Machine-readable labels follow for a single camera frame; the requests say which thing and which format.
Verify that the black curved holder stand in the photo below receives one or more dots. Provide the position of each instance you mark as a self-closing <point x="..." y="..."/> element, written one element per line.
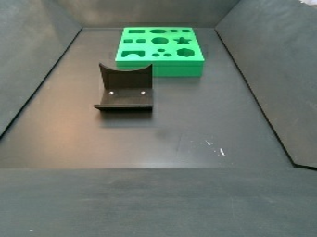
<point x="127" y="88"/>

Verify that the green shape sorter box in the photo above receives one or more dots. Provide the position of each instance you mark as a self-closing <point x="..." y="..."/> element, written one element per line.
<point x="169" y="48"/>

